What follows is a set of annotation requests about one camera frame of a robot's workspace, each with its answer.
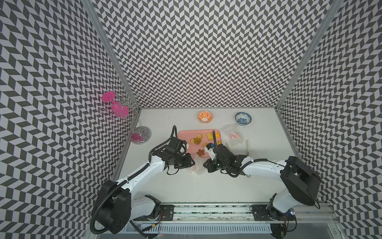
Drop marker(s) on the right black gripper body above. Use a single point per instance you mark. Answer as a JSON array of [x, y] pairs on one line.
[[216, 164]]

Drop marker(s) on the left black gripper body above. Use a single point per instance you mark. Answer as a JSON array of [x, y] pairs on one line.
[[182, 161]]

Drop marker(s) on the brown star cookie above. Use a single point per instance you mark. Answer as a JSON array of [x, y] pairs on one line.
[[200, 152]]

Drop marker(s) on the clear resealable bag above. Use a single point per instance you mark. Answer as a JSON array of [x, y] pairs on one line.
[[198, 168], [233, 133]]

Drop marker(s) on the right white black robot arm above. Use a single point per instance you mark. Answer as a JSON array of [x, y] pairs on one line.
[[301, 181]]

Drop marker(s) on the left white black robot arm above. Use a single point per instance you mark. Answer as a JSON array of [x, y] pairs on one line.
[[116, 204]]

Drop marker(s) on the pink plastic tray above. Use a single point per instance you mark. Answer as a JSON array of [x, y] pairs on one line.
[[189, 135]]

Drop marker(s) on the rectangular yellow biscuit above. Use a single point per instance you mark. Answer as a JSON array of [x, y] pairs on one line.
[[209, 136]]

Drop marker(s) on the round glass dish pink item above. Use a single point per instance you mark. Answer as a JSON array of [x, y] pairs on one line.
[[141, 135]]

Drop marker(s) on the blue patterned small bowl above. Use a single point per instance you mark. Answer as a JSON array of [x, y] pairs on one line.
[[243, 118]]

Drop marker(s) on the orange patterned small bowl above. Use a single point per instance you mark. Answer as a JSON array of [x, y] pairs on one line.
[[205, 116]]

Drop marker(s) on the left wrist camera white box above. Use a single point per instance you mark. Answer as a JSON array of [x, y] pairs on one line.
[[184, 146]]

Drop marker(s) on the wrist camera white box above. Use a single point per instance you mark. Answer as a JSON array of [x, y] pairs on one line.
[[209, 149], [184, 146]]

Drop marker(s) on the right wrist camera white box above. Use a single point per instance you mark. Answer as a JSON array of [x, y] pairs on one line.
[[209, 149]]

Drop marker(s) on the wire rack with pink discs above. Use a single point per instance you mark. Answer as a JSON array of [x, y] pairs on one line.
[[119, 105]]

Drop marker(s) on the aluminium front rail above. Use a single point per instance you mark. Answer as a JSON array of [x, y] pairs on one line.
[[222, 213]]

